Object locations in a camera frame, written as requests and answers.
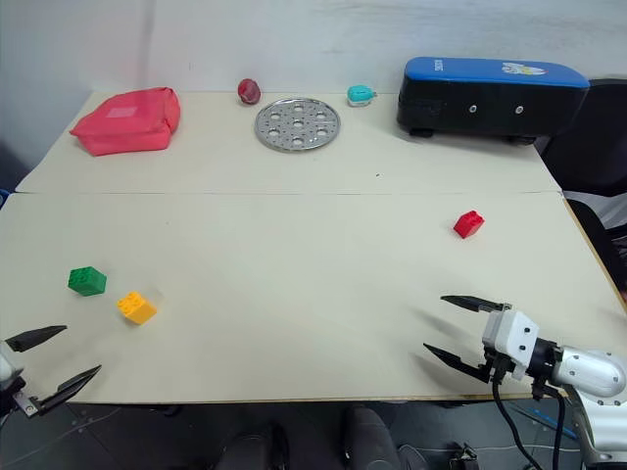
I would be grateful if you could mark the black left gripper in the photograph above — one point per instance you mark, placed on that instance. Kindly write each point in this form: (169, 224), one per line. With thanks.
(19, 399)

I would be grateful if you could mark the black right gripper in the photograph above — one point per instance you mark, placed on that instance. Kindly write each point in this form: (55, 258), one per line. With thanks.
(500, 368)

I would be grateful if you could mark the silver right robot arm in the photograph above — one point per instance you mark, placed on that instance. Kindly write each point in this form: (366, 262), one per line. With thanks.
(595, 372)

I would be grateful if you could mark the green toy brick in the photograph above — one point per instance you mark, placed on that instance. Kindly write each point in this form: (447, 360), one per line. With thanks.
(87, 281)

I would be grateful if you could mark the yellow toy brick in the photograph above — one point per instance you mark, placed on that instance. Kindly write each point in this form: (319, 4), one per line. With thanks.
(137, 307)

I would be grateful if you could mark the red toy brick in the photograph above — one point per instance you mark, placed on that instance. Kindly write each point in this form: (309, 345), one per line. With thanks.
(467, 225)

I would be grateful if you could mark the dark rounded shape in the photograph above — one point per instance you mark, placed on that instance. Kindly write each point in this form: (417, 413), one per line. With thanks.
(367, 440)
(257, 448)

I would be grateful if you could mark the blue object at table edge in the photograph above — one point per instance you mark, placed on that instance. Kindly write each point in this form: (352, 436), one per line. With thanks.
(3, 197)

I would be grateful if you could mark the black office chair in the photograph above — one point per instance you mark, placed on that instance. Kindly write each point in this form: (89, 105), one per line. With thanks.
(595, 147)

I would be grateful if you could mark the black box with blue lid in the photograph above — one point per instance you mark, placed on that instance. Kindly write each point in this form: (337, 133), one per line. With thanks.
(490, 105)

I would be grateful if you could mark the red fabric pouch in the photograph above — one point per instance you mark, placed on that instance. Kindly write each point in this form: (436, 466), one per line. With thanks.
(130, 122)

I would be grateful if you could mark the small teal and white object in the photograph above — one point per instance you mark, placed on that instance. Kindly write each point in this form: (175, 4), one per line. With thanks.
(359, 95)

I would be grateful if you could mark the perforated round metal plate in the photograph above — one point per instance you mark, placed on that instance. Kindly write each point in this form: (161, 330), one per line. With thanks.
(297, 125)

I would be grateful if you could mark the dark red round fruit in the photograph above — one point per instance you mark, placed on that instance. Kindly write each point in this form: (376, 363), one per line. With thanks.
(249, 91)

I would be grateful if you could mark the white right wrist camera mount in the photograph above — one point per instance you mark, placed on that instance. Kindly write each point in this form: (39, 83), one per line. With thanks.
(512, 338)

